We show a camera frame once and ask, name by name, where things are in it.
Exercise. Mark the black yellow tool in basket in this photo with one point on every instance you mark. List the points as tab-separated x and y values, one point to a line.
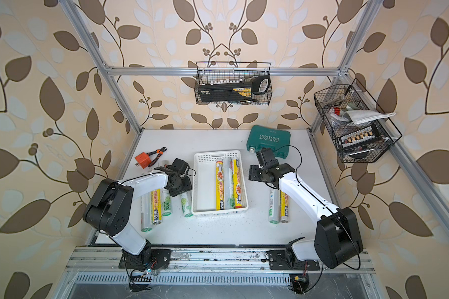
254	90

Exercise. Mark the black wire basket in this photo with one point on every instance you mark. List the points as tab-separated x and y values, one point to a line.
332	103
229	69

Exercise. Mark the drill bit set box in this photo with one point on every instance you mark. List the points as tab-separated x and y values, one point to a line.
361	137

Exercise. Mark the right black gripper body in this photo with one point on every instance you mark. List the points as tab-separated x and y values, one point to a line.
258	173

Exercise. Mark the orange black cutting pliers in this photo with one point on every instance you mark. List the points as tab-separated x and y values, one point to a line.
155	155

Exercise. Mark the yellow wrap roll left group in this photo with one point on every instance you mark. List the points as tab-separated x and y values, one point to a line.
156	205

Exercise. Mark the right black wire basket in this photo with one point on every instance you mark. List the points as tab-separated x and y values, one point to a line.
332	103

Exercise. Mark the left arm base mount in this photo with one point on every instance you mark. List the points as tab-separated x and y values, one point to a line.
149	259

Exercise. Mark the yellow wrap roll with salmon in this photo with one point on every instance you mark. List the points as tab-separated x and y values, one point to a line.
237	190

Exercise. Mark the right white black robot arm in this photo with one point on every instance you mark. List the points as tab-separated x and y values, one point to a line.
337	237

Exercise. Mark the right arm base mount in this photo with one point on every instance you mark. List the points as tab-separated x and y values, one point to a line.
285	260

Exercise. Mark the green white wrap roll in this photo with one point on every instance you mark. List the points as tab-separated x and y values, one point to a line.
166	203
186	203
228	183

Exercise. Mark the back black wire basket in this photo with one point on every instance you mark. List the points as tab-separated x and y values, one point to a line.
229	69

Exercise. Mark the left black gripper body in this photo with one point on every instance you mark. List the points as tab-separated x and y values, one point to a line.
186	186

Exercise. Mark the white paper in basket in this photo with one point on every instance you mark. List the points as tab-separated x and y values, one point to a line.
358	117

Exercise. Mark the aluminium front rail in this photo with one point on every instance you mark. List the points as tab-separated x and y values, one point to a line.
212	260

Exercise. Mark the silver green wrap roll right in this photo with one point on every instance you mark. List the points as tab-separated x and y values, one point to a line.
273	211

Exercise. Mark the green plastic tool case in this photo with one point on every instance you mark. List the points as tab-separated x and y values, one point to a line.
262	137

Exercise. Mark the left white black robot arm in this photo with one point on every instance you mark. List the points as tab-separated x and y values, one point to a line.
110	206

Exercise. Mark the white perforated plastic basket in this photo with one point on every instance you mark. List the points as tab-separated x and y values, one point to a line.
204	186

